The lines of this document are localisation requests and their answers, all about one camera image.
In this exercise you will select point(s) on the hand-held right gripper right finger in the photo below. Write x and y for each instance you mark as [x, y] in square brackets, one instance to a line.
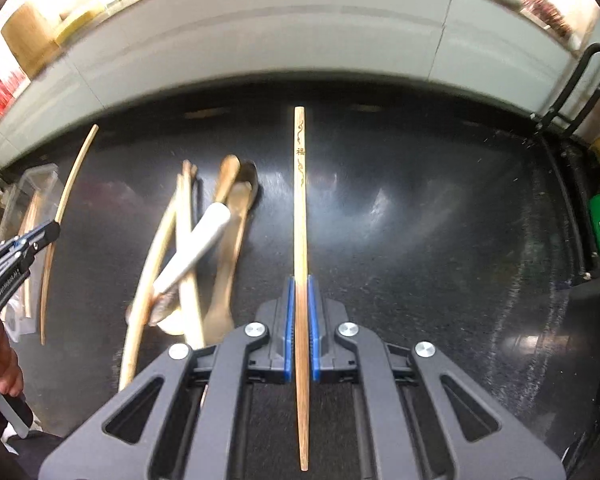
[313, 310]

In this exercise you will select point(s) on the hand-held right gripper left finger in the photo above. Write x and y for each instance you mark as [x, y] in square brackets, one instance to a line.
[289, 310]

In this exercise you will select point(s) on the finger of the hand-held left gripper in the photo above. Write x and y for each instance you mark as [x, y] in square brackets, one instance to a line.
[35, 250]
[42, 231]

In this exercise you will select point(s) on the wooden chopstick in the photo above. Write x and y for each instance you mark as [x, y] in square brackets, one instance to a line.
[34, 215]
[132, 330]
[75, 180]
[190, 310]
[300, 210]

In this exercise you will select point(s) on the clear plastic container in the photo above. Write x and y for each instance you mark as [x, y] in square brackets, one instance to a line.
[17, 200]

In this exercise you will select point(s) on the wooden spoon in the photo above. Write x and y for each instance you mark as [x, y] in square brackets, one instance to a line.
[220, 300]

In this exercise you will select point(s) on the gold metal spoon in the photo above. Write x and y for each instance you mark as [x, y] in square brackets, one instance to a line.
[227, 175]

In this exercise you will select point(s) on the person's left hand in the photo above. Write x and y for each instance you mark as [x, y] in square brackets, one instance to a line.
[2, 365]

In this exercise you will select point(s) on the pink dish soap bottle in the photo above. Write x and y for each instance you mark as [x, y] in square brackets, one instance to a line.
[2, 87]

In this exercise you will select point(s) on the bamboo utensil holder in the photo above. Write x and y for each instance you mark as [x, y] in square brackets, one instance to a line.
[30, 40]

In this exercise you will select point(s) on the yellow sponge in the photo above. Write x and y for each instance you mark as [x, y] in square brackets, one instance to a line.
[80, 22]

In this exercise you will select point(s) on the dark stove top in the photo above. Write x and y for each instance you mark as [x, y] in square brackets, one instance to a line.
[595, 375]

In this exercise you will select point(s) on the bag of dried red chili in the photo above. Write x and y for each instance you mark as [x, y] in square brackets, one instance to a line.
[542, 10]

